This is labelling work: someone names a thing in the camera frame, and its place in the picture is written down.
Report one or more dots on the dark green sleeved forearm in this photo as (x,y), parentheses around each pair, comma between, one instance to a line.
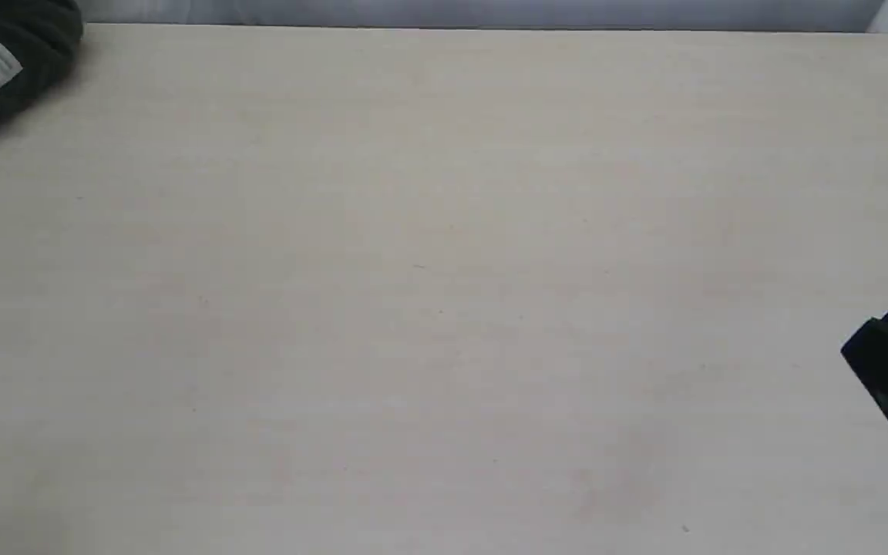
(39,46)

